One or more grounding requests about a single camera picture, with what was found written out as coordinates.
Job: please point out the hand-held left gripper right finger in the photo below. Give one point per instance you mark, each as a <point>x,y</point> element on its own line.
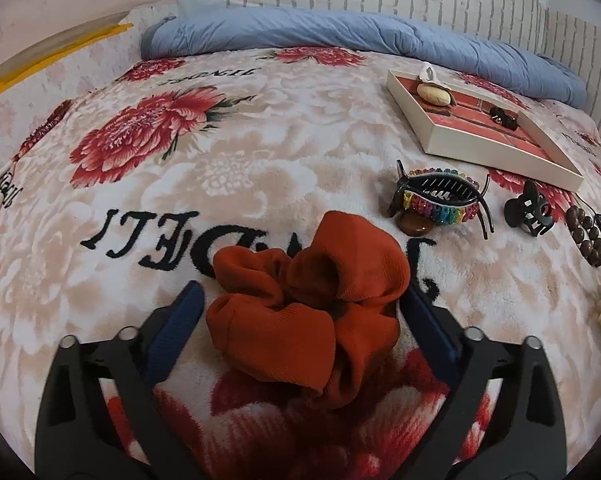
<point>430,325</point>

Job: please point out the orange fabric scrunchie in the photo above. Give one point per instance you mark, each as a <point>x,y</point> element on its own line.
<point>300,320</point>

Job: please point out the brown oval hair clip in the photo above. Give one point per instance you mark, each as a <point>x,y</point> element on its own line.
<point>414,225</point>

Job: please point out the white box with brick lining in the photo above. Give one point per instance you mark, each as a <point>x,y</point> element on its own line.
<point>480,147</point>

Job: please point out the floral printed blanket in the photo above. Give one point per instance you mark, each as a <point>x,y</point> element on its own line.
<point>280,125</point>

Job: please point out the black claw clip rainbow beads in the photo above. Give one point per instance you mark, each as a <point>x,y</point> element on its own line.
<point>440,185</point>

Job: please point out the white bow hair clip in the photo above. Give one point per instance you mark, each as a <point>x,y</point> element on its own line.
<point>427,74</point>

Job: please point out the beige oval hair accessory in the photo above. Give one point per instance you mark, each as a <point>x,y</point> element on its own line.
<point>432,92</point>

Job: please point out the yellow tape strip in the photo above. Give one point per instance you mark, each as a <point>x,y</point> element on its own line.
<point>55,57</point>

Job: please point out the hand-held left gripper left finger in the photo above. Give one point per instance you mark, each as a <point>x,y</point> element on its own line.
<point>180,320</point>

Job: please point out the rolled blue duvet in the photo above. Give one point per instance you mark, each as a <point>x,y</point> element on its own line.
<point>330,30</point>

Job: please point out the small black claw clip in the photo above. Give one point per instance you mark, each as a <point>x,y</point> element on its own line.
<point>522,207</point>

